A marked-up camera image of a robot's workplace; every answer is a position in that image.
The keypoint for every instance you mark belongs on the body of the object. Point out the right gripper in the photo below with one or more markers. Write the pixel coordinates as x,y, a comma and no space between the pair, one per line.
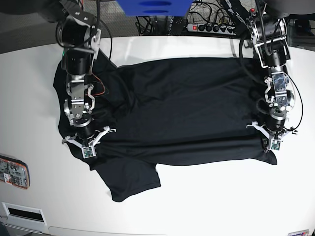
87,136

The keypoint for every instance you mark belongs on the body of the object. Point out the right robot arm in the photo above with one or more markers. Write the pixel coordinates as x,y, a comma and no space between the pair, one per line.
78,33

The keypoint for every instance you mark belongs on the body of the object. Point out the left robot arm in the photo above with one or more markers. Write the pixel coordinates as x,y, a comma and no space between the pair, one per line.
268,31

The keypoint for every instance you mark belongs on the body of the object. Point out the sticker at table edge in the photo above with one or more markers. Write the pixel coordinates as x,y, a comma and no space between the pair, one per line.
299,233

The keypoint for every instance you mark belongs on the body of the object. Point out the white table cable slot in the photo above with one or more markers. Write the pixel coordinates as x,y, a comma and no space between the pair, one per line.
20,215

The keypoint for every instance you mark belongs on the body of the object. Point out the white power strip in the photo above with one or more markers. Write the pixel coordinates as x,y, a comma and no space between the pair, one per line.
209,28

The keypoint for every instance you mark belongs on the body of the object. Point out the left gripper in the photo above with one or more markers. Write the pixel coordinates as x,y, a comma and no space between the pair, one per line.
273,130

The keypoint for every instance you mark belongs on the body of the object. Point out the orange-edged circuit board case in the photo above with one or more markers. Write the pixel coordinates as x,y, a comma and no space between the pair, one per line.
14,172

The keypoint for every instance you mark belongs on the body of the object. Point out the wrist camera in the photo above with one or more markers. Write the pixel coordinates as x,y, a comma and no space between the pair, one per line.
274,144
88,152

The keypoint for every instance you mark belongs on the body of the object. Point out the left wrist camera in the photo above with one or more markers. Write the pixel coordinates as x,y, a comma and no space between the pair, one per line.
274,144

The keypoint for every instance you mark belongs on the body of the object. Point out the black T-shirt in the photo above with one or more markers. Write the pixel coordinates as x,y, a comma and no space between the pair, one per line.
180,112

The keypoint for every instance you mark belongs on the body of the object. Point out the blue plastic bin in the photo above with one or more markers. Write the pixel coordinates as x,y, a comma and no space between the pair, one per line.
155,7

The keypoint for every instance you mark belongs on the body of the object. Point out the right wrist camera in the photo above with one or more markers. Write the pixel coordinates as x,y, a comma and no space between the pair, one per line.
88,152

